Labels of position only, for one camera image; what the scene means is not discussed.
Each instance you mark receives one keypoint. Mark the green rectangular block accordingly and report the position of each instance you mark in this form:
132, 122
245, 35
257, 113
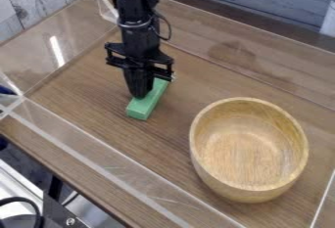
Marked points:
140, 108

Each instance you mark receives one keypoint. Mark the clear acrylic enclosure wall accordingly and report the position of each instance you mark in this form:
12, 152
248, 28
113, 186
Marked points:
128, 164

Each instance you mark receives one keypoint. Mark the clear acrylic corner bracket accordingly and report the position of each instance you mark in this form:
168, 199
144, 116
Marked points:
108, 12

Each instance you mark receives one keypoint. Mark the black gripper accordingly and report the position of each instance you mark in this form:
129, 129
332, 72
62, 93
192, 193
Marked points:
139, 56

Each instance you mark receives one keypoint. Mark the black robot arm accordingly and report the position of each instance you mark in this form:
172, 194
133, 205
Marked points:
139, 11

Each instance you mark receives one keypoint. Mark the light wooden bowl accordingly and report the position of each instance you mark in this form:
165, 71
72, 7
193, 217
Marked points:
248, 149

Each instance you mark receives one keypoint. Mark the black metal bracket with screw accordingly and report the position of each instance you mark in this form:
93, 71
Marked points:
56, 216

